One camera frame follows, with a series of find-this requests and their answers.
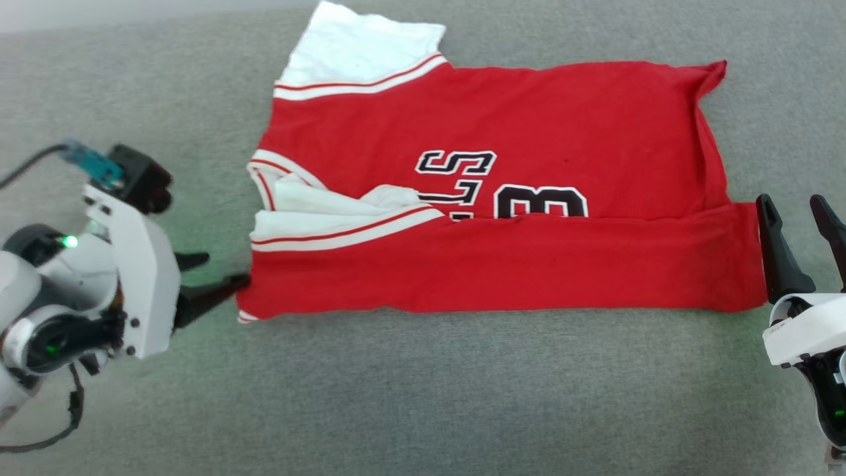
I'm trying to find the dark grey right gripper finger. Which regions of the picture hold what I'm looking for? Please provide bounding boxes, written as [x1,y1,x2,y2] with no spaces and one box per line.
[755,194,817,305]
[810,194,846,292]

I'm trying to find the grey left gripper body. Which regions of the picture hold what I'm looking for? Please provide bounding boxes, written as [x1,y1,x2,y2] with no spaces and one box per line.
[83,184,182,362]

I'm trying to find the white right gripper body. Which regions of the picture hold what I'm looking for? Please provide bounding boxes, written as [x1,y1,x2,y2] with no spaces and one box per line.
[761,291,846,368]

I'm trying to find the red white basketball jersey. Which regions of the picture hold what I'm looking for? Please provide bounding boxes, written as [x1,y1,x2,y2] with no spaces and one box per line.
[236,0,771,325]

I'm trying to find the grey fabric sofa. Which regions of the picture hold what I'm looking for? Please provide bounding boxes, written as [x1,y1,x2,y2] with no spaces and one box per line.
[0,0,846,476]

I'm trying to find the short black looped cable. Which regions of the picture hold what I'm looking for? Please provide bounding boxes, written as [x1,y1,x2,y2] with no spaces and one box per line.
[0,362,86,454]

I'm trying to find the black left camera cable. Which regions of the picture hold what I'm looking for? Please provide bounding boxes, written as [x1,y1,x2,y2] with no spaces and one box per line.
[0,142,73,190]

